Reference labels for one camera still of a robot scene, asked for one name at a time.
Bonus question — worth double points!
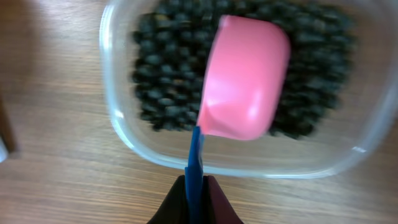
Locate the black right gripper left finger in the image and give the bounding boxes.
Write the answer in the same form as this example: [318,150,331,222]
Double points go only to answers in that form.
[147,175,188,224]

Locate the clear plastic food container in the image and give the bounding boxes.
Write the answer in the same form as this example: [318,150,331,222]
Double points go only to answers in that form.
[99,0,397,179]

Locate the pink scoop with blue handle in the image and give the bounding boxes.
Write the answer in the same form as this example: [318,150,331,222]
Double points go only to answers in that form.
[185,15,290,223]

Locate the black beans in container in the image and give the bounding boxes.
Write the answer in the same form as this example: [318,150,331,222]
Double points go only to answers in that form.
[131,0,355,139]

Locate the white digital kitchen scale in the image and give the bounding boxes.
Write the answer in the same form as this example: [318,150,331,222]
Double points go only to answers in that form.
[0,138,9,163]

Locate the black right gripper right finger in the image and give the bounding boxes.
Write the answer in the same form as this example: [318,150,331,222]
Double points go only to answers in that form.
[202,175,243,224]

